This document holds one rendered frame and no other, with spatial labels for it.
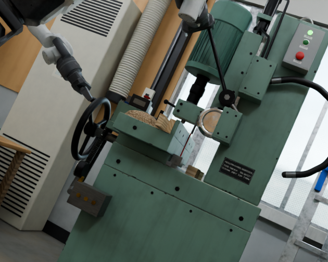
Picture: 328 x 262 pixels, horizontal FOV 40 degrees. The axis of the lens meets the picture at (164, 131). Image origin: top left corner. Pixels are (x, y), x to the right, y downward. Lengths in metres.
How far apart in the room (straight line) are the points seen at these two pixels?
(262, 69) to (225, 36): 0.25
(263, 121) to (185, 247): 0.54
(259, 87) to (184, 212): 0.52
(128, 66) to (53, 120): 0.66
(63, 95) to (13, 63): 0.82
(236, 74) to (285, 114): 0.25
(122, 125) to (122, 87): 1.69
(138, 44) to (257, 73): 1.76
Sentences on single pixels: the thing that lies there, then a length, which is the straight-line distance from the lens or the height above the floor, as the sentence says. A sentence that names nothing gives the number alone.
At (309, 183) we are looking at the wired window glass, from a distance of 3.12.
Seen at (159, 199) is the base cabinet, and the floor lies 0.68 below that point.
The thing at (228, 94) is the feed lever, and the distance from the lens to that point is 1.68.
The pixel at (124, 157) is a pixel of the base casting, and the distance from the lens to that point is 1.63.
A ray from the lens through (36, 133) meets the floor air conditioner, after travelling 3.32.
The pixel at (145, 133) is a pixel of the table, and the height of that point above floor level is 0.87.
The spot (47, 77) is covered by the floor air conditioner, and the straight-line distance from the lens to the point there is 3.40.
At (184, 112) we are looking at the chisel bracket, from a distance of 1.81.
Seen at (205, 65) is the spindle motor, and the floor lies 1.22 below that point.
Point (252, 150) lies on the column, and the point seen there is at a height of 0.98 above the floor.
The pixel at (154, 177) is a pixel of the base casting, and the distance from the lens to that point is 1.60.
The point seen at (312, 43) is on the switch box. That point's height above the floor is 1.42.
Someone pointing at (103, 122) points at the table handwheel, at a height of 0.86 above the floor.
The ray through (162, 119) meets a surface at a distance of 1.45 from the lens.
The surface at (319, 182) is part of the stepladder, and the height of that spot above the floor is 1.05.
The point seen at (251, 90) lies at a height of 1.17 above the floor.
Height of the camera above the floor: 0.78
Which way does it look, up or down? 5 degrees up
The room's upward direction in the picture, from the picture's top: 25 degrees clockwise
